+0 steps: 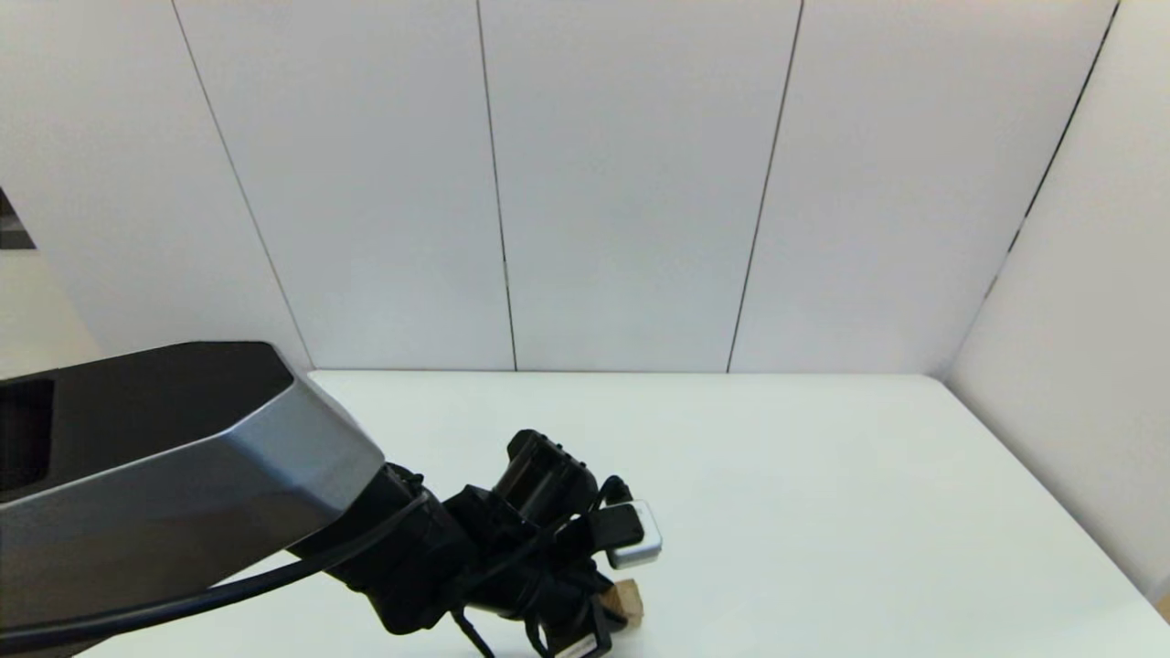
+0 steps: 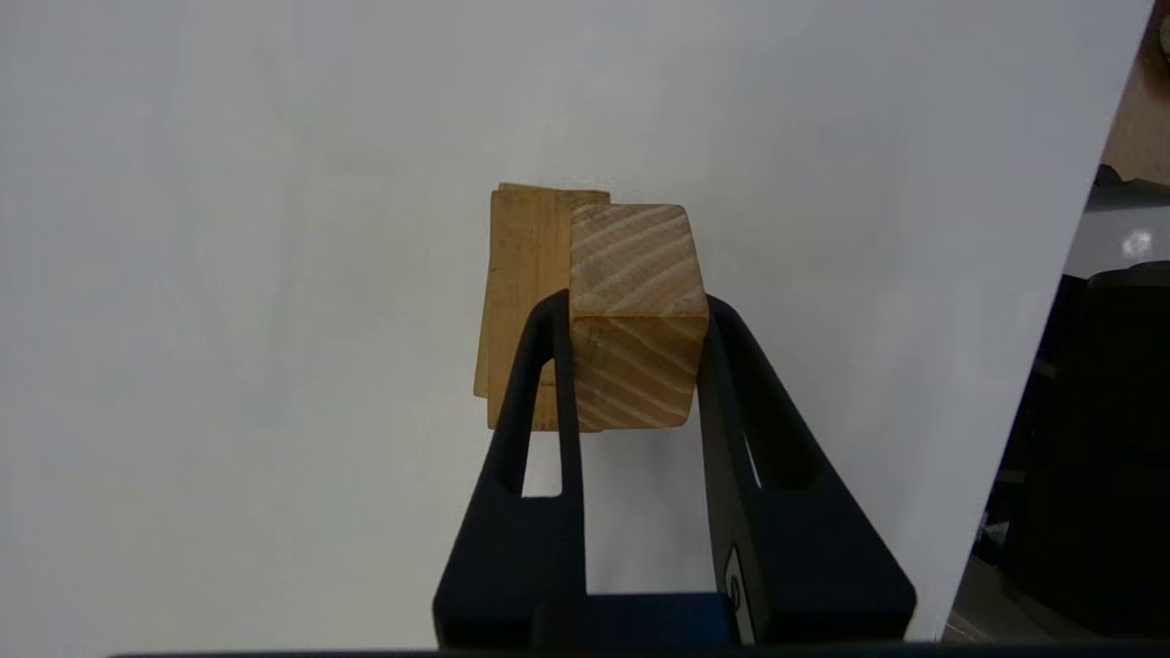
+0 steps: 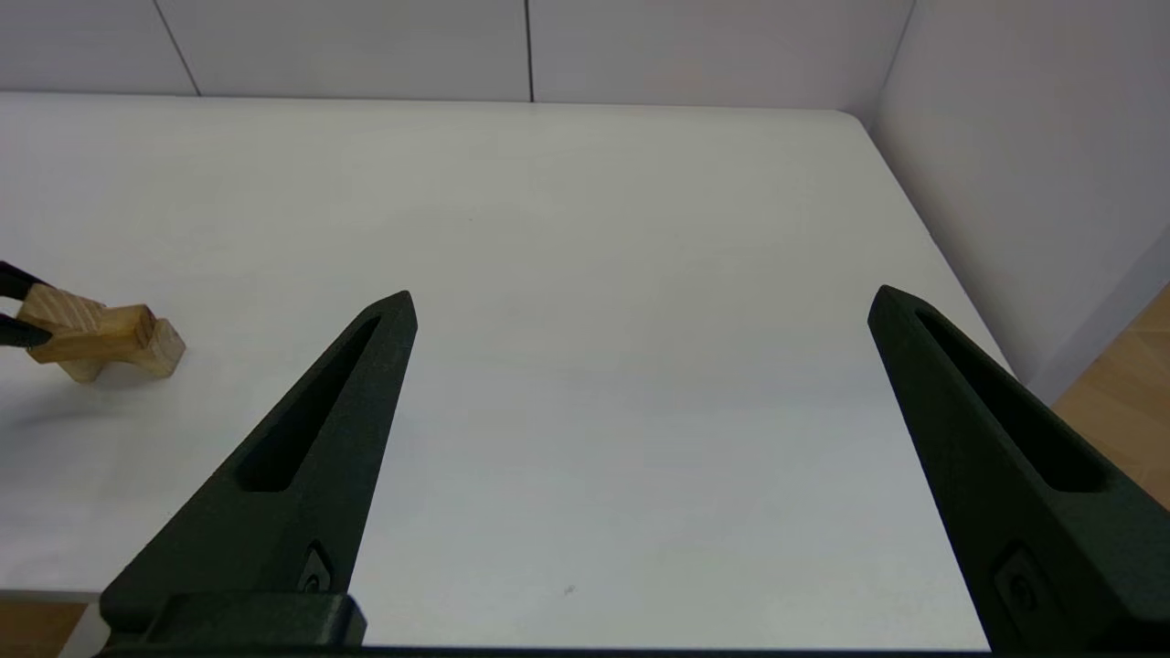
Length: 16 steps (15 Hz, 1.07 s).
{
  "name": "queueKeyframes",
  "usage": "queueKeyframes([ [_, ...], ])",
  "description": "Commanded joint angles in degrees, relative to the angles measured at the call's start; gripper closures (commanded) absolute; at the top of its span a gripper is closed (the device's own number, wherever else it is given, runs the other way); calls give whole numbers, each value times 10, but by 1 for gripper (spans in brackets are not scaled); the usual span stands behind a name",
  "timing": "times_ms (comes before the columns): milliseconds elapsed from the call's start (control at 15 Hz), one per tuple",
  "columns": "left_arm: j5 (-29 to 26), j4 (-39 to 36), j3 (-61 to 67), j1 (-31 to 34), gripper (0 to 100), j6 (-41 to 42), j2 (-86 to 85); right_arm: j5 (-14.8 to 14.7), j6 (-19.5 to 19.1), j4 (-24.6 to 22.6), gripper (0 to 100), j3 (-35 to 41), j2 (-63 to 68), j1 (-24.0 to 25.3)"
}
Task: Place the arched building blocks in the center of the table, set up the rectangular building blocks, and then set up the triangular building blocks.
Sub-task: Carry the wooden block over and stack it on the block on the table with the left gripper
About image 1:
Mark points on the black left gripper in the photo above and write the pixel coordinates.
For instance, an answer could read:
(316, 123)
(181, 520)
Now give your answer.
(558, 612)

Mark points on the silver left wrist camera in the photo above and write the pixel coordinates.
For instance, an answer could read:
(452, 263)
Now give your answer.
(635, 537)

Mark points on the rectangular wooden building block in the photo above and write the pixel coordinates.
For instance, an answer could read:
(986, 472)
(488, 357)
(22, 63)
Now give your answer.
(628, 601)

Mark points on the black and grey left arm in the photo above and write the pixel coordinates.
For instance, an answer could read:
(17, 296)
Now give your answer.
(183, 475)

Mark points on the dark wall picture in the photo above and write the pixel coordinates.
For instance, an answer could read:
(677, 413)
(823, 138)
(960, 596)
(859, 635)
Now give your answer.
(11, 228)

